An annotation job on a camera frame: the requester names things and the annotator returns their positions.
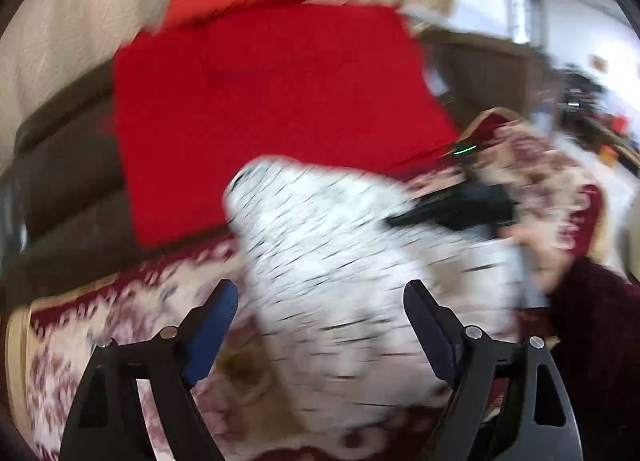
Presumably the white crackle-print coat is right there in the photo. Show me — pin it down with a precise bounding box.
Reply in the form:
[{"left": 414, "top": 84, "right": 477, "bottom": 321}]
[{"left": 224, "top": 157, "right": 520, "bottom": 433}]

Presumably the person's right hand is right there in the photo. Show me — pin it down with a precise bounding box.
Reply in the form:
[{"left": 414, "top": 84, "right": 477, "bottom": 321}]
[{"left": 501, "top": 224, "right": 575, "bottom": 295}]

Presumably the floral red plush blanket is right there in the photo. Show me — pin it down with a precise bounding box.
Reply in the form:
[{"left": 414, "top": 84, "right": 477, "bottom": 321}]
[{"left": 4, "top": 108, "right": 609, "bottom": 461}]

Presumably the red folded quilt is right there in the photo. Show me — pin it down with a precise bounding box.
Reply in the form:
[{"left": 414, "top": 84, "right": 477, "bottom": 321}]
[{"left": 113, "top": 3, "right": 458, "bottom": 249}]

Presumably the dark brown leather sofa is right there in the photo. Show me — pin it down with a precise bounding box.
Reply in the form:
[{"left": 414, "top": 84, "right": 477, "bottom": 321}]
[{"left": 1, "top": 28, "right": 552, "bottom": 313}]

